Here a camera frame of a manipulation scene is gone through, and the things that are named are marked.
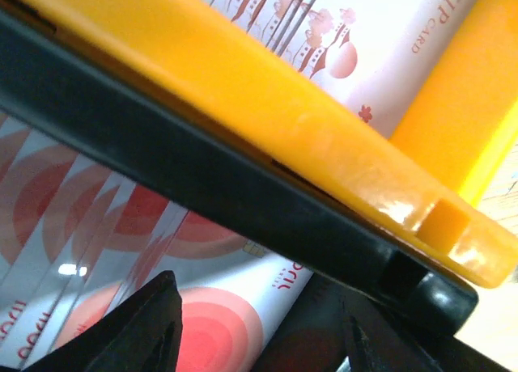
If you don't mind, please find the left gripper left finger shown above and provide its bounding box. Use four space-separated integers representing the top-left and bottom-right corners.
25 270 182 372

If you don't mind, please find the black bin with red cards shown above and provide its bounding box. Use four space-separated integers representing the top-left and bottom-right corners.
0 0 481 372

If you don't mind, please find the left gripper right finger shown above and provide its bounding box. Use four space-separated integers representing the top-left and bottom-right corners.
344 298 506 371

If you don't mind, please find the white floral card stack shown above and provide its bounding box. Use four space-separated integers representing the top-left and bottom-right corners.
202 0 477 137

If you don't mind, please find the yellow bin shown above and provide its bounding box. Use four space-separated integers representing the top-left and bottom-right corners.
20 0 517 288

